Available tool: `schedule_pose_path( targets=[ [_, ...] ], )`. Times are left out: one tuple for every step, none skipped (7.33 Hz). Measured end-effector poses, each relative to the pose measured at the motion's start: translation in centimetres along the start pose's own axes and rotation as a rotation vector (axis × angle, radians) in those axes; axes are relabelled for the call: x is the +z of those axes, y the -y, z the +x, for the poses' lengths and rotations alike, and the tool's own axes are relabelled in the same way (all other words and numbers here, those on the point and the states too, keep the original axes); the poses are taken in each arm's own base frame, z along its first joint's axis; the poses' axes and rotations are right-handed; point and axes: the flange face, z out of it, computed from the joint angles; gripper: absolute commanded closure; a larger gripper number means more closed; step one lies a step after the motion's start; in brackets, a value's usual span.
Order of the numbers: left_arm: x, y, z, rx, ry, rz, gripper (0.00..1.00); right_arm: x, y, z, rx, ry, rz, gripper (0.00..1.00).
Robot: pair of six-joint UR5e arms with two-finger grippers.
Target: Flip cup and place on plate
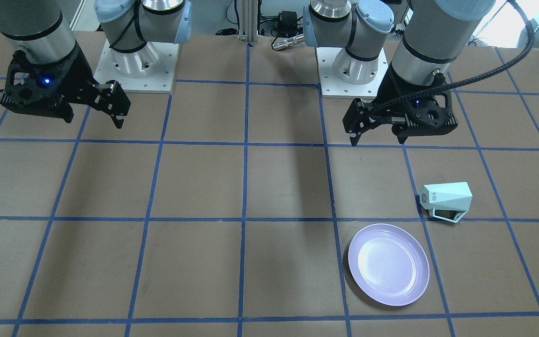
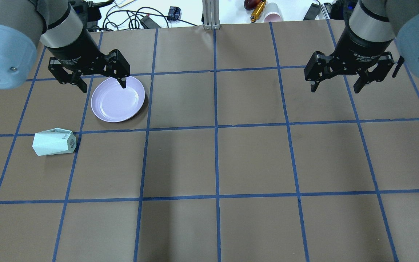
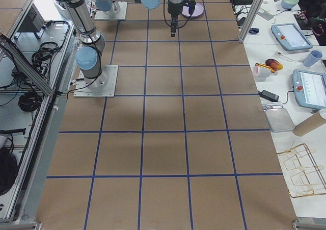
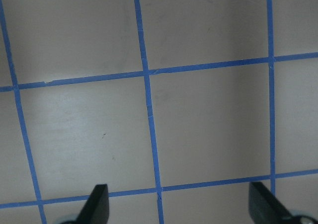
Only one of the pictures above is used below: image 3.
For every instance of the silver metal tin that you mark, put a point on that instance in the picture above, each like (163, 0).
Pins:
(279, 120)

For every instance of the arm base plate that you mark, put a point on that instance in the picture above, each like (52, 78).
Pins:
(104, 86)
(99, 15)

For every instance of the pink plastic cup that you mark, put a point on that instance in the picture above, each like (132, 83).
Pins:
(260, 72)

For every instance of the grey control box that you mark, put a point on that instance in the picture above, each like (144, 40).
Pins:
(33, 22)

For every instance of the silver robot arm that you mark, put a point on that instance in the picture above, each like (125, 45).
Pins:
(108, 7)
(88, 57)

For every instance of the gold metal cylinder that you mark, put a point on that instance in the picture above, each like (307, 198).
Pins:
(266, 67)

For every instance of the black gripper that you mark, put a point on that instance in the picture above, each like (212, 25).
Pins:
(173, 9)

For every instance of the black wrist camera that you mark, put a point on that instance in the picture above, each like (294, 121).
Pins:
(191, 4)

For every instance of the lilac plate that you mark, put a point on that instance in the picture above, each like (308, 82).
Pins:
(198, 11)

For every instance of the black power adapter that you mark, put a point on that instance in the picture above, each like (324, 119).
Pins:
(268, 96)

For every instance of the green bowl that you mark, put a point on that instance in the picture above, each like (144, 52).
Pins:
(288, 4)

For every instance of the cardboard tube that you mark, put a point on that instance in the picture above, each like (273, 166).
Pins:
(314, 121)

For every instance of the lower blue teach pendant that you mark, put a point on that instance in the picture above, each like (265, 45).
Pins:
(309, 88)

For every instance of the blue teach pendant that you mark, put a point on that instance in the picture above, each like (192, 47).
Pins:
(309, 88)
(290, 36)

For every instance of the red orange mango toy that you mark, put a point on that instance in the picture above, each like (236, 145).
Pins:
(274, 64)

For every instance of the aluminium frame post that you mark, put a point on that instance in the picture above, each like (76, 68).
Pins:
(249, 20)

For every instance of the light blue plastic cup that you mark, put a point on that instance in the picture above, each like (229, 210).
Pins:
(313, 57)

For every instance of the upper blue teach pendant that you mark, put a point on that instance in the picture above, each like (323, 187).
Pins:
(290, 36)

